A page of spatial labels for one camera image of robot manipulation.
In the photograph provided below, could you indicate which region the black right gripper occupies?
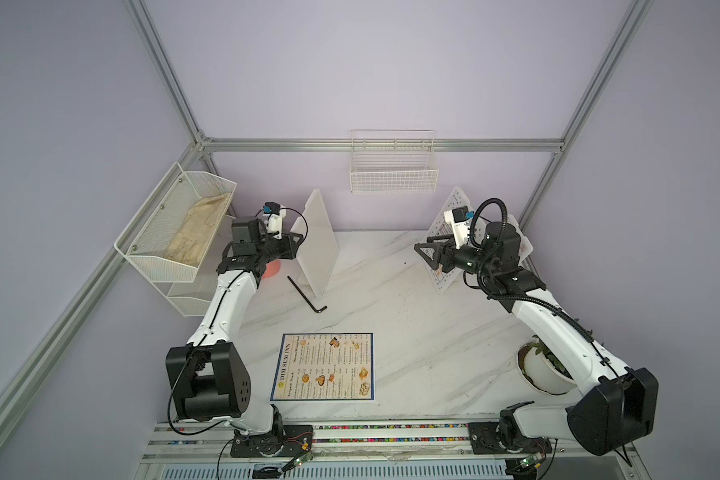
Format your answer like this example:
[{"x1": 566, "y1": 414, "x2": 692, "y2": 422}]
[{"x1": 417, "y1": 234, "x2": 498, "y2": 280}]

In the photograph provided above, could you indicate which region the large white board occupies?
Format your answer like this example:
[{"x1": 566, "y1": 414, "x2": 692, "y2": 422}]
[
  {"x1": 291, "y1": 189, "x2": 339, "y2": 299},
  {"x1": 425, "y1": 187, "x2": 474, "y2": 294}
]

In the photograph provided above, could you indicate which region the dotted table price menu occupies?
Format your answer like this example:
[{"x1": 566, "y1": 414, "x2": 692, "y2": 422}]
[{"x1": 426, "y1": 187, "x2": 471, "y2": 293}]

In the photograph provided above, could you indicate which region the narrow white rack box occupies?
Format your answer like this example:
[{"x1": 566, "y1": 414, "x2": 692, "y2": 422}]
[{"x1": 508, "y1": 214, "x2": 533, "y2": 263}]

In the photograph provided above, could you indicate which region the large dim sum menu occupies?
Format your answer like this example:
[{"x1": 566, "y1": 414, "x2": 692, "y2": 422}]
[{"x1": 270, "y1": 333, "x2": 376, "y2": 402}]

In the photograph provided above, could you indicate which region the large white board front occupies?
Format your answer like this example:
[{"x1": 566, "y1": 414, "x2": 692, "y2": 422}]
[{"x1": 425, "y1": 187, "x2": 474, "y2": 294}]

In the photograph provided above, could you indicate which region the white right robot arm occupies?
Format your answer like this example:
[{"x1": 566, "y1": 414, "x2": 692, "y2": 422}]
[{"x1": 414, "y1": 198, "x2": 659, "y2": 459}]

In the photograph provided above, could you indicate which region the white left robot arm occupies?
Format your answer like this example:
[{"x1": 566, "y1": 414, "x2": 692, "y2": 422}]
[{"x1": 165, "y1": 207, "x2": 306, "y2": 440}]

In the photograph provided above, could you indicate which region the pink plastic cup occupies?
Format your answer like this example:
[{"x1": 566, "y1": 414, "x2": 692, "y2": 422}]
[{"x1": 262, "y1": 260, "x2": 282, "y2": 279}]

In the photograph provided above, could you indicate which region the black allen key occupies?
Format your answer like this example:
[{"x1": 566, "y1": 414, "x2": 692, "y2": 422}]
[{"x1": 286, "y1": 276, "x2": 328, "y2": 314}]

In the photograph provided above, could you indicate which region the beige cloth in shelf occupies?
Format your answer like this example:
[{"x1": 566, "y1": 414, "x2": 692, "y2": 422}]
[{"x1": 164, "y1": 193, "x2": 232, "y2": 267}]

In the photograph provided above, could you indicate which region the lower white mesh shelf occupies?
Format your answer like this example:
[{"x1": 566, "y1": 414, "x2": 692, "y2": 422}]
[{"x1": 155, "y1": 214, "x2": 254, "y2": 318}]

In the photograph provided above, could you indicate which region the white mesh shelf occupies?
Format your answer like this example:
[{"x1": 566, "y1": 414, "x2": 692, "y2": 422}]
[
  {"x1": 114, "y1": 163, "x2": 237, "y2": 283},
  {"x1": 155, "y1": 214, "x2": 254, "y2": 318}
]

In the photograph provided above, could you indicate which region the upper white mesh shelf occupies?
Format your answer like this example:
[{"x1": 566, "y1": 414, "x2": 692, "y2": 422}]
[{"x1": 114, "y1": 163, "x2": 237, "y2": 283}]

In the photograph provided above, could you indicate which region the potted green plant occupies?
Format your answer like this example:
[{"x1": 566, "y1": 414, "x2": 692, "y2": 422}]
[{"x1": 517, "y1": 342, "x2": 577, "y2": 396}]

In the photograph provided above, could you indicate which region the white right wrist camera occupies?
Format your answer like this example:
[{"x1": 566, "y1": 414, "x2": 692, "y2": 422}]
[{"x1": 443, "y1": 206, "x2": 474, "y2": 249}]

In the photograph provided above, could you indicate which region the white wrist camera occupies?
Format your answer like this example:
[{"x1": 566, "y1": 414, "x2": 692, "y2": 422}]
[
  {"x1": 263, "y1": 202, "x2": 287, "y2": 240},
  {"x1": 443, "y1": 206, "x2": 474, "y2": 249}
]

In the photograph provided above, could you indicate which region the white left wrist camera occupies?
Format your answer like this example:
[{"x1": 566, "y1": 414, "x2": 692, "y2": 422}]
[{"x1": 263, "y1": 202, "x2": 287, "y2": 240}]

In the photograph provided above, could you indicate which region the white wire wall basket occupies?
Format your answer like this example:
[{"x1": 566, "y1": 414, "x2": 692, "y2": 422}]
[{"x1": 349, "y1": 129, "x2": 439, "y2": 194}]

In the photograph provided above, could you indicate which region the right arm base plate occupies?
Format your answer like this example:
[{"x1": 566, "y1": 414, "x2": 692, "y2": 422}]
[{"x1": 467, "y1": 402, "x2": 552, "y2": 456}]

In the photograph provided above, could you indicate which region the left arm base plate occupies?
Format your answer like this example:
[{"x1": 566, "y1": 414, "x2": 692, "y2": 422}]
[{"x1": 226, "y1": 421, "x2": 314, "y2": 458}]

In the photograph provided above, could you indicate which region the aluminium front rail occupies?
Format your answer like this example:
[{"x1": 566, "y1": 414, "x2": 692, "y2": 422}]
[{"x1": 137, "y1": 415, "x2": 637, "y2": 464}]

